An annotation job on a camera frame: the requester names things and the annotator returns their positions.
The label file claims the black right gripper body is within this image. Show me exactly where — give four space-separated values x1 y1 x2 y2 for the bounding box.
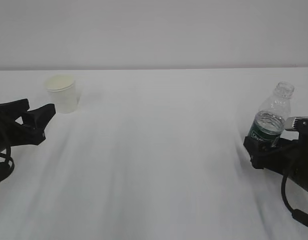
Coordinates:
261 137 308 192

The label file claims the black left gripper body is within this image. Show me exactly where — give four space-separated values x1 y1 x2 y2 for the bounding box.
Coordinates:
0 113 46 152

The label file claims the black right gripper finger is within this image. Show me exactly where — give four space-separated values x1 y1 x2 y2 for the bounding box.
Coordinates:
243 136 281 168

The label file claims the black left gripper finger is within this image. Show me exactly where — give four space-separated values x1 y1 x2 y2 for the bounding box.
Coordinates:
0 98 29 118
21 103 55 130

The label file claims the white paper cup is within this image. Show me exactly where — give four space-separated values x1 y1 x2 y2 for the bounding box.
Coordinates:
44 74 78 114

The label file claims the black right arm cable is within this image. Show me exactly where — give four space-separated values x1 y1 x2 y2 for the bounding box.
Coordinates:
280 172 308 228

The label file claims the clear green-label water bottle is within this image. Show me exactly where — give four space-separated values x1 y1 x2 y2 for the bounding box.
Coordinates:
248 81 294 148

